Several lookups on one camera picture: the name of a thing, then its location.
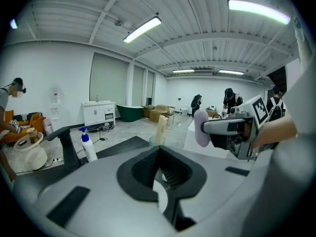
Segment black cable pile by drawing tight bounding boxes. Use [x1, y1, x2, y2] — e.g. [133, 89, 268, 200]
[87, 123, 116, 133]

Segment white pump bottle blue cap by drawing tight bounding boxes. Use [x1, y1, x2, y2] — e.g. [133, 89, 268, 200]
[78, 125, 99, 162]

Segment dark vanity cabinet black top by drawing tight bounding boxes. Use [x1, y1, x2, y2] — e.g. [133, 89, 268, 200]
[13, 135, 152, 182]

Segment person's right forearm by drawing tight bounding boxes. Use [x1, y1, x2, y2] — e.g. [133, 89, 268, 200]
[251, 115, 299, 150]

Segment person's white shirt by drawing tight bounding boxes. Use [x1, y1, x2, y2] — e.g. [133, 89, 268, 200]
[283, 13, 316, 139]

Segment dark oval bathtub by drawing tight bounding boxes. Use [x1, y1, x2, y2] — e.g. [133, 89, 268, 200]
[116, 104, 145, 122]

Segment large cardboard box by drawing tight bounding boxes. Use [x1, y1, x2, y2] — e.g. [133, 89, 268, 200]
[149, 105, 171, 123]

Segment narrow grey roller blind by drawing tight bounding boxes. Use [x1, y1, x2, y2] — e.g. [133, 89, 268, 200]
[146, 70, 156, 99]

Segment white vanity cabinet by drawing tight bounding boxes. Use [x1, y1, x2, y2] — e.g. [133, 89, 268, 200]
[81, 100, 117, 127]

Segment wooden chair metal legs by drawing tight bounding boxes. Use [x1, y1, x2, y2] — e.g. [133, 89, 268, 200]
[162, 106, 176, 123]

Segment white water dispenser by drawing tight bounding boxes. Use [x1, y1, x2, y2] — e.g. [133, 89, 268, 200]
[49, 102, 62, 128]

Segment orange sofa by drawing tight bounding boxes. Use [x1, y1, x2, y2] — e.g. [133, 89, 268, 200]
[0, 110, 45, 143]

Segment black sink faucet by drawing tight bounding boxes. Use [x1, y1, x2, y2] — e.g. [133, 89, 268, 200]
[44, 126, 81, 173]

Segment clear water dispenser bottle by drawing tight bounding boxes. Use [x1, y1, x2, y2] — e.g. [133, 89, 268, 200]
[50, 84, 60, 104]

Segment striped cushion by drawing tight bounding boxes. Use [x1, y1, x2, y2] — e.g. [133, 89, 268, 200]
[13, 112, 41, 128]

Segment clear water jug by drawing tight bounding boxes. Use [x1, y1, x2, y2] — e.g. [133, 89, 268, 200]
[42, 117, 54, 136]

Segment wide grey roller blind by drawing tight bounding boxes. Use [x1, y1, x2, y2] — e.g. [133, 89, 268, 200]
[89, 53, 130, 106]

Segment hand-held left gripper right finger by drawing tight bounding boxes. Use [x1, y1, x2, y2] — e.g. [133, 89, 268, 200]
[160, 146, 255, 237]

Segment pale green spray bottle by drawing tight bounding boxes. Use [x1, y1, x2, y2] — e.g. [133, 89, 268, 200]
[149, 115, 171, 148]

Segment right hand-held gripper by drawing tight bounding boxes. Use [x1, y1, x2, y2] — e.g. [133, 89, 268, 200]
[202, 95, 270, 160]

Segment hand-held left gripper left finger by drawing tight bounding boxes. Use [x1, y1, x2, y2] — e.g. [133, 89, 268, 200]
[33, 146, 177, 237]

